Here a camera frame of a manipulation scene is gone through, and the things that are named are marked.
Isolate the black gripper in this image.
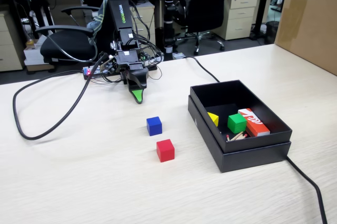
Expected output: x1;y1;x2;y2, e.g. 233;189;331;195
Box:
114;49;149;105

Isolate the red wooden cube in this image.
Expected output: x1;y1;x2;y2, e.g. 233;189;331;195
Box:
156;139;175;162

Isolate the blue wooden cube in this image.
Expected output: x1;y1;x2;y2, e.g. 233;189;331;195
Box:
146;116;163;137

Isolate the green wooden cube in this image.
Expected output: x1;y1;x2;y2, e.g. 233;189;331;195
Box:
227;113;248;134

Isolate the circuit board with red light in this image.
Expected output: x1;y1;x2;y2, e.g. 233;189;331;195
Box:
82;65;106;80

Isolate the thick black stand pole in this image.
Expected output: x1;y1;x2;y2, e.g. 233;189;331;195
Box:
162;0;176;61

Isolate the plaid cloth garment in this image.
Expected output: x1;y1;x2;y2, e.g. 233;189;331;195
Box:
86;0;109;41

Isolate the yellow wooden block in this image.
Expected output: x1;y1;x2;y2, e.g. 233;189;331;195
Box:
207;111;220;128

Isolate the black office chair with armrests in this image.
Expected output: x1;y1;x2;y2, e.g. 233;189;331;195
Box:
35;6;106;65

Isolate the thin black desk pole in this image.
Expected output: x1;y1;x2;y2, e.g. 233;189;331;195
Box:
152;0;162;29

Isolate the white box on floor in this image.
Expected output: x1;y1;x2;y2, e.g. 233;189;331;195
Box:
23;39;56;73

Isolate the black mesh office chair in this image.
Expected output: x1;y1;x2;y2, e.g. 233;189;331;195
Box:
173;0;234;56

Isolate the red and white matchbox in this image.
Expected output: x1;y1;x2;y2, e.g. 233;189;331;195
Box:
237;108;271;138

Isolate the beige three-drawer cabinet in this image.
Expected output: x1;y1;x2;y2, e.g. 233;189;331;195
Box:
213;0;259;41

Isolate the beige wooden drawer cabinet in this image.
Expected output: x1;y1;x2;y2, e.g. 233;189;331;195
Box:
0;11;25;73

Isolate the black box lid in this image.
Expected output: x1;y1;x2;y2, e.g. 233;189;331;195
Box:
187;95;292;174

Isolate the black cardboard box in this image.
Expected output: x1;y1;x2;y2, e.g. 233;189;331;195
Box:
190;79;293;154

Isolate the black trash bin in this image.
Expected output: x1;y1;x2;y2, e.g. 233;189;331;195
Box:
264;21;280;45

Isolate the large brown cardboard box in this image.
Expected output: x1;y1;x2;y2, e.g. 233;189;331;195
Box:
273;0;337;76

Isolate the thin black wire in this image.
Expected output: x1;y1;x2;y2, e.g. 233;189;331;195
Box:
145;60;162;81

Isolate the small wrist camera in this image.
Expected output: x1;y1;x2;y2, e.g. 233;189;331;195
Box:
101;55;118;75

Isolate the bundle of thin black wires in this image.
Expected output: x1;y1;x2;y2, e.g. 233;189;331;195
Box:
128;0;165;70

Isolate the thick black looped cable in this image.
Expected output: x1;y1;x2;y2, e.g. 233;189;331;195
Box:
12;55;113;141

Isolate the beige drawer cabinet with cables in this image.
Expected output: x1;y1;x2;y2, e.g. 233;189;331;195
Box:
130;5;156;49

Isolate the thick black power cable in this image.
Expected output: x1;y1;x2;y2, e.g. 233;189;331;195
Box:
172;56;329;224

